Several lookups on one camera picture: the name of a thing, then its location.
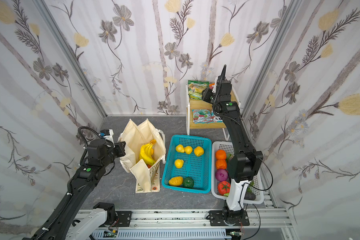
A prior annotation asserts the cream floral tote bag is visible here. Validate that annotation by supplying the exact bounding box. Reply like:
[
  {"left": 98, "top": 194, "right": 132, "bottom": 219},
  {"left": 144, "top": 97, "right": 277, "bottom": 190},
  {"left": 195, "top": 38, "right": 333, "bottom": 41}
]
[{"left": 118, "top": 120, "right": 167, "bottom": 193}]

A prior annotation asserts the yellow banana bunch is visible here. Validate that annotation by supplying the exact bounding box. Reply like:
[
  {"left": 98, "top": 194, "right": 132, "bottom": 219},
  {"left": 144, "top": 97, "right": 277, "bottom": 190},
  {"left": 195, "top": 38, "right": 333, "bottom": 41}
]
[{"left": 139, "top": 140, "right": 157, "bottom": 166}]

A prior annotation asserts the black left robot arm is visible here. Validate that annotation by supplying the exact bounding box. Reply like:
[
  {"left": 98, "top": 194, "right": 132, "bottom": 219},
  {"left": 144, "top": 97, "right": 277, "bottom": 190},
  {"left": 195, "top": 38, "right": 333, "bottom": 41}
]
[{"left": 30, "top": 126, "right": 126, "bottom": 240}]

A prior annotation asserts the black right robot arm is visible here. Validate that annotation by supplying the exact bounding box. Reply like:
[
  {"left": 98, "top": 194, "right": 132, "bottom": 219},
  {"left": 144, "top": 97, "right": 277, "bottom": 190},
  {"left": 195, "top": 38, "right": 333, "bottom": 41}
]
[{"left": 202, "top": 65, "right": 264, "bottom": 227}]

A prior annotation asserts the green snack bag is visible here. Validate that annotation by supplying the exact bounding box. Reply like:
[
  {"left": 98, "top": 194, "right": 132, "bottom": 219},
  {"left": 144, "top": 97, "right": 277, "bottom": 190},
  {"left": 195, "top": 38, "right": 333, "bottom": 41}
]
[{"left": 188, "top": 80, "right": 210, "bottom": 100}]

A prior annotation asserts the Fox's candy bag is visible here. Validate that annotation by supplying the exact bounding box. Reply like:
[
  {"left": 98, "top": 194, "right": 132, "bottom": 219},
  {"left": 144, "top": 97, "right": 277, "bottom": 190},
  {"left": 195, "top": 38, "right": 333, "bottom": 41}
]
[{"left": 211, "top": 116, "right": 223, "bottom": 123}]

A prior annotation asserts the teal candy bag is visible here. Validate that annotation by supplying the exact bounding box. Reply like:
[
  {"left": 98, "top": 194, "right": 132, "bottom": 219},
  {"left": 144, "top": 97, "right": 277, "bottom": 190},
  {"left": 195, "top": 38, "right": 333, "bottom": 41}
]
[{"left": 192, "top": 110, "right": 212, "bottom": 124}]

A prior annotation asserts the white wooden two-tier shelf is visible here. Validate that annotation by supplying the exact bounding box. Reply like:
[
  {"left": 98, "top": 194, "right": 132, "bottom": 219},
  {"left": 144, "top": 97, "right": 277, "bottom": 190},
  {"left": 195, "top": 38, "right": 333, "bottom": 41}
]
[{"left": 185, "top": 85, "right": 230, "bottom": 141}]

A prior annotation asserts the white plastic basket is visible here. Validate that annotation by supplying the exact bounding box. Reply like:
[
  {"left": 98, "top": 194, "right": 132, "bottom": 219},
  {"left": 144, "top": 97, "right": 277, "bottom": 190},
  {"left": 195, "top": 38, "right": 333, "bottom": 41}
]
[{"left": 211, "top": 142, "right": 264, "bottom": 205}]

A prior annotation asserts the orange tangerine in white basket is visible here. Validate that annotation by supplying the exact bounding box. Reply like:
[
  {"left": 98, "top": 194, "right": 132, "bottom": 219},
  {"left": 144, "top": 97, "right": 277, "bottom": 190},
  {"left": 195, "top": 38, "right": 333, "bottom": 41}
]
[{"left": 215, "top": 150, "right": 227, "bottom": 160}]

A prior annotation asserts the yellow bell pepper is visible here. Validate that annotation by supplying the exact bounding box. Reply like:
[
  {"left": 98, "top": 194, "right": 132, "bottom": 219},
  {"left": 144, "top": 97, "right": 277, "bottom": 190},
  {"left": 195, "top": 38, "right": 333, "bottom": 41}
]
[{"left": 194, "top": 147, "right": 205, "bottom": 157}]

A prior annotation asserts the small yellow lemon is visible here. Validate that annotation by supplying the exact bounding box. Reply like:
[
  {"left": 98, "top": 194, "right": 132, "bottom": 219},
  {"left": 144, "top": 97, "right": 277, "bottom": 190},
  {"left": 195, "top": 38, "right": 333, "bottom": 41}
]
[{"left": 184, "top": 146, "right": 193, "bottom": 155}]

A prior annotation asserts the yellow bumpy citrus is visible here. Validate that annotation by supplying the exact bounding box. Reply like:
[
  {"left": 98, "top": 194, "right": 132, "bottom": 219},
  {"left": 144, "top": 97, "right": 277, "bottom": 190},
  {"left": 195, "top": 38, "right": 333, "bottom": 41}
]
[{"left": 169, "top": 177, "right": 184, "bottom": 187}]

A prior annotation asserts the teal plastic basket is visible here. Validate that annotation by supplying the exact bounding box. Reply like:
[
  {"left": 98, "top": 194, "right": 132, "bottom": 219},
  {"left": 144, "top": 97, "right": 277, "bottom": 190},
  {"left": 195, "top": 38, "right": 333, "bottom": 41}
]
[{"left": 162, "top": 135, "right": 212, "bottom": 194}]

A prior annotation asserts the purple onion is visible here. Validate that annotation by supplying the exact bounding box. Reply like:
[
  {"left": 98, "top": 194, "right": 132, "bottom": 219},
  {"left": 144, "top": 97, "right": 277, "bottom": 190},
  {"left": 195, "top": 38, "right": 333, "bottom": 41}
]
[{"left": 215, "top": 170, "right": 229, "bottom": 182}]

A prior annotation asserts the green bell pepper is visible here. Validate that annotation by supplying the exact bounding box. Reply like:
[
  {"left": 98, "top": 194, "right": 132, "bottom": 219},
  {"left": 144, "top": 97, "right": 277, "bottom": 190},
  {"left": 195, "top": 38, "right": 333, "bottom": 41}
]
[{"left": 182, "top": 177, "right": 195, "bottom": 189}]

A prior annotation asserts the red tomato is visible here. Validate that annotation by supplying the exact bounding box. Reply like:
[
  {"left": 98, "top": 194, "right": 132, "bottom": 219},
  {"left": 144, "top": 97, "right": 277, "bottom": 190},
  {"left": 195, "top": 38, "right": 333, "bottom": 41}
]
[{"left": 218, "top": 181, "right": 231, "bottom": 197}]

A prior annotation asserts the dark green cucumber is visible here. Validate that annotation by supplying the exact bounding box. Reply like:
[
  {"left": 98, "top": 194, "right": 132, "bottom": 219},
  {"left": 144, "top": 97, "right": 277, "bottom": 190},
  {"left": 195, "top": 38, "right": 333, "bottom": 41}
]
[{"left": 244, "top": 192, "right": 256, "bottom": 201}]

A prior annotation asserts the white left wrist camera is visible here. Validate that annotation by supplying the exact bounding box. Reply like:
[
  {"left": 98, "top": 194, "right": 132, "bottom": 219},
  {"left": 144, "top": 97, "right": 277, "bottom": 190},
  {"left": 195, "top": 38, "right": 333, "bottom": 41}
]
[{"left": 100, "top": 129, "right": 114, "bottom": 144}]

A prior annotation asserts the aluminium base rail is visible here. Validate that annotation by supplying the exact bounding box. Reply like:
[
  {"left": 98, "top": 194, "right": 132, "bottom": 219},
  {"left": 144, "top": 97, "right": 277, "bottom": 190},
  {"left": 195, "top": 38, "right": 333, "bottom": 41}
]
[{"left": 44, "top": 208, "right": 298, "bottom": 240}]

